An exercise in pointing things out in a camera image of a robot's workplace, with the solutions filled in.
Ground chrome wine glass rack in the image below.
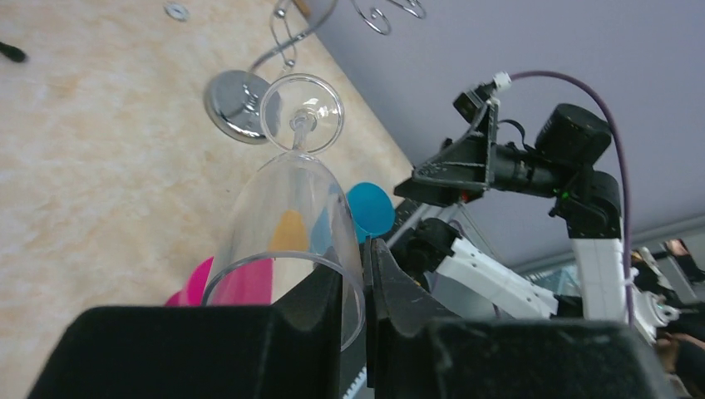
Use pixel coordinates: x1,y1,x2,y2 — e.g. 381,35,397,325
164,0,428,146

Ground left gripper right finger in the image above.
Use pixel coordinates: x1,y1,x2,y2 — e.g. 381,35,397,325
363,239,675,398

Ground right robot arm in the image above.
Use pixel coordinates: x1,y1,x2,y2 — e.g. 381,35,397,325
394,100,678,329

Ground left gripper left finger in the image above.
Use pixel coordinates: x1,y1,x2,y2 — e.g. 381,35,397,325
29,264,342,398

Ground tall clear flute glass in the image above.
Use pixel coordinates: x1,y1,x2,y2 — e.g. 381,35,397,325
202,73,364,347

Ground magenta plastic goblet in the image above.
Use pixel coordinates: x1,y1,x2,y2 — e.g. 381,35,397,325
165,257,273,307

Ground blue plastic goblet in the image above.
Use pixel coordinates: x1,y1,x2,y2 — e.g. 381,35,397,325
346,182,396,244

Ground orange plastic goblet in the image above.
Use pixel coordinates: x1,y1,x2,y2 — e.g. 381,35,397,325
268,209,309,252

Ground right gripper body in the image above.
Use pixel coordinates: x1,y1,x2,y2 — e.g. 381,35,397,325
487,143,557,196

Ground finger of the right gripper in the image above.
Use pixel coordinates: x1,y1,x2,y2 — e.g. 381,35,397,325
393,104,499,207

